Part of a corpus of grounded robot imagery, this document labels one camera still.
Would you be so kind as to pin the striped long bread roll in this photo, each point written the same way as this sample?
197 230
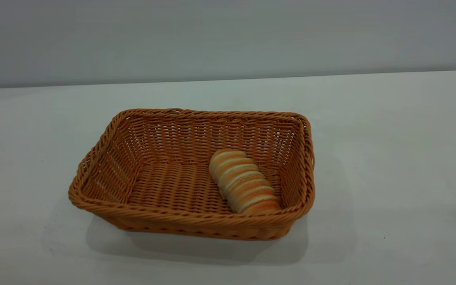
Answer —
242 182

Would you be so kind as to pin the orange woven wicker basket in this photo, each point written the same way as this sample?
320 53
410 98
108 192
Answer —
164 190

